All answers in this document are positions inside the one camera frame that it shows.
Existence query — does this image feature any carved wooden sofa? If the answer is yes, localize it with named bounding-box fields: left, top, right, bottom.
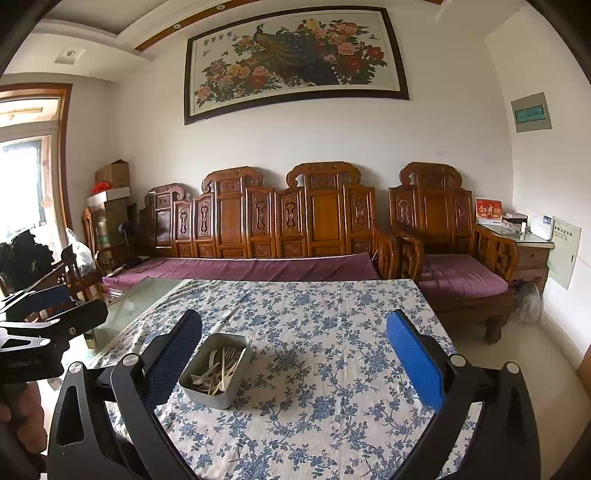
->
left=139, top=161, right=400, bottom=280

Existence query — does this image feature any wooden door frame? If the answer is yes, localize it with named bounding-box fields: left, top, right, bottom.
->
left=0, top=82, right=75, bottom=296

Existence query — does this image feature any wooden side table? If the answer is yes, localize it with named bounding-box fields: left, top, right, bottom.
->
left=478, top=222, right=555, bottom=296

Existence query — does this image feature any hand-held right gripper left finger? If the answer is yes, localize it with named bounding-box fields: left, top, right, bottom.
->
left=48, top=308, right=204, bottom=480

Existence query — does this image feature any carved wooden chair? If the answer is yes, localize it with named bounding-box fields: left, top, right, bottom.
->
left=28, top=207, right=116, bottom=301

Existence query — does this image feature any carved wooden armchair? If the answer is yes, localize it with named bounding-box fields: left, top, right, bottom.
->
left=388, top=161, right=520, bottom=344

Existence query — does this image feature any person's left hand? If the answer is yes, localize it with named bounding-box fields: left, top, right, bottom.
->
left=0, top=383, right=45, bottom=455

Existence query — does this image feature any light wooden chopstick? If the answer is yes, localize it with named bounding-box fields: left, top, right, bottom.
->
left=213, top=355, right=244, bottom=395
left=208, top=360, right=236, bottom=395

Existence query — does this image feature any white flat box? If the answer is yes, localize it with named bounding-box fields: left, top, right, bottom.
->
left=87, top=187, right=132, bottom=206

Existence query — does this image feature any grey metal tin box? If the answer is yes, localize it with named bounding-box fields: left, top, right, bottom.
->
left=178, top=332, right=251, bottom=411

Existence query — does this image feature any framed peacock flower painting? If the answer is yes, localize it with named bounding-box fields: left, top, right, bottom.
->
left=183, top=6, right=411, bottom=126

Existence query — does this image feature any black garment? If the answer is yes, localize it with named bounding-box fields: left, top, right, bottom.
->
left=0, top=228, right=54, bottom=296

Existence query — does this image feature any red desk calendar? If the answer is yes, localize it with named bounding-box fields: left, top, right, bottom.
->
left=475, top=198, right=504, bottom=224

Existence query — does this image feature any brown cardboard box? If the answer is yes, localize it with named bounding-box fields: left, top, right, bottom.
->
left=95, top=159, right=131, bottom=189

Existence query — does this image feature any grey wall panel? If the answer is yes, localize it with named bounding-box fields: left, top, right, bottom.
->
left=510, top=91, right=552, bottom=134

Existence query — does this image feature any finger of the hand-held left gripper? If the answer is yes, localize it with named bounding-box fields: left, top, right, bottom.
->
left=46, top=300, right=109, bottom=343
left=0, top=282, right=72, bottom=315

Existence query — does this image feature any green box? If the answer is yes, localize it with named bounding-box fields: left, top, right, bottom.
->
left=99, top=217, right=130, bottom=250

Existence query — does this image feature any clear plastic bag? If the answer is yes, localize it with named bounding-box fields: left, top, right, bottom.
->
left=512, top=281, right=542, bottom=324

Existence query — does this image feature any blue floral tablecloth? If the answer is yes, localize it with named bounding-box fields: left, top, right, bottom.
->
left=88, top=278, right=483, bottom=480

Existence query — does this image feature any purple armchair cushion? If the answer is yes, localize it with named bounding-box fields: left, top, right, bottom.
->
left=418, top=265, right=510, bottom=298

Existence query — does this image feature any white wall cabinet door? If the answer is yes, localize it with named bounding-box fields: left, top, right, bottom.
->
left=546, top=216, right=583, bottom=291

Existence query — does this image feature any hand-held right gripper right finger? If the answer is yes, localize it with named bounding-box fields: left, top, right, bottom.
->
left=385, top=309, right=541, bottom=480

